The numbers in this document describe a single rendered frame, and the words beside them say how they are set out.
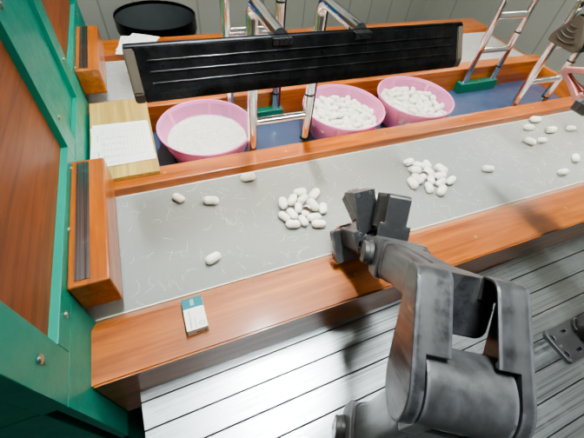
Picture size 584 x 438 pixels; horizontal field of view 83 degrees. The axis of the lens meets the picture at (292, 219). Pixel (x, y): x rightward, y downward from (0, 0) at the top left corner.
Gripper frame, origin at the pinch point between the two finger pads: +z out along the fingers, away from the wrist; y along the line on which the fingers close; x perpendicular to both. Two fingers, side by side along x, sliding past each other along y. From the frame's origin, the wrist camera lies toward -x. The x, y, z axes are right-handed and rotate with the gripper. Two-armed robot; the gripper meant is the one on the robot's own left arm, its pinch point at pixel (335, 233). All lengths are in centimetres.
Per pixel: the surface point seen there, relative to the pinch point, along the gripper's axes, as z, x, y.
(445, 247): -9.7, 6.7, -21.1
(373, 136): 20.3, -19.9, -26.4
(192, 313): -9.0, 4.3, 33.2
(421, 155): 14.9, -12.0, -38.3
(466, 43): 62, -55, -112
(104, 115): 40, -38, 44
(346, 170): 15.3, -12.0, -13.2
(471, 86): 44, -33, -92
